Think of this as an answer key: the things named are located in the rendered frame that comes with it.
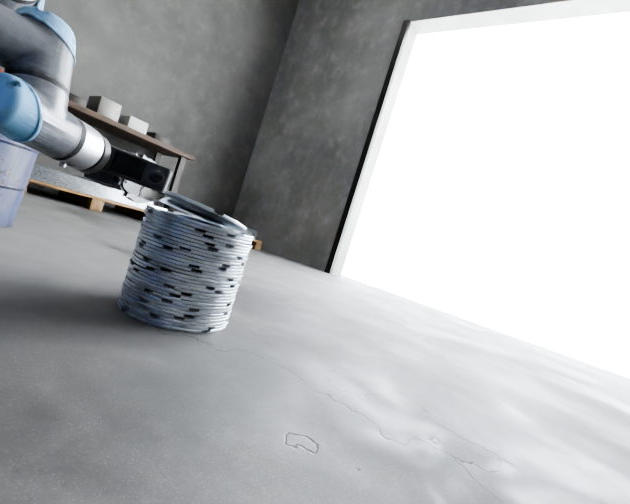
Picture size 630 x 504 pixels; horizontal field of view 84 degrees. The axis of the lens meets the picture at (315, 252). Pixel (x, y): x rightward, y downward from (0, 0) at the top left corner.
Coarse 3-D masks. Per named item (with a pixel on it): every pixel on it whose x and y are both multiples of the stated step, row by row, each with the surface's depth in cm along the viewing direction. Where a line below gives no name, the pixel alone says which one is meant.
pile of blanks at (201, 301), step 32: (160, 224) 92; (192, 224) 83; (160, 256) 83; (192, 256) 84; (224, 256) 88; (128, 288) 86; (160, 288) 83; (192, 288) 85; (224, 288) 91; (160, 320) 84; (192, 320) 86; (224, 320) 95
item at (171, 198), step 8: (168, 192) 76; (160, 200) 95; (168, 200) 90; (176, 200) 82; (184, 200) 77; (192, 200) 77; (176, 208) 101; (184, 208) 95; (192, 208) 91; (200, 208) 80; (208, 208) 78; (200, 216) 98; (208, 216) 95; (216, 216) 84; (224, 216) 81; (216, 224) 104; (224, 224) 95; (232, 224) 88; (240, 224) 86
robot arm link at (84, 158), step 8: (88, 128) 56; (88, 136) 55; (96, 136) 57; (88, 144) 55; (96, 144) 57; (80, 152) 55; (88, 152) 56; (96, 152) 57; (64, 160) 55; (72, 160) 55; (80, 160) 56; (88, 160) 57; (96, 160) 58; (80, 168) 58
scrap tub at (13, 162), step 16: (0, 144) 125; (16, 144) 129; (0, 160) 126; (16, 160) 131; (32, 160) 140; (0, 176) 128; (16, 176) 133; (0, 192) 130; (16, 192) 136; (0, 208) 132; (16, 208) 140; (0, 224) 134
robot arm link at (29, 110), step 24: (0, 72) 45; (0, 96) 44; (24, 96) 45; (48, 96) 49; (0, 120) 45; (24, 120) 46; (48, 120) 49; (72, 120) 53; (24, 144) 50; (48, 144) 51; (72, 144) 53
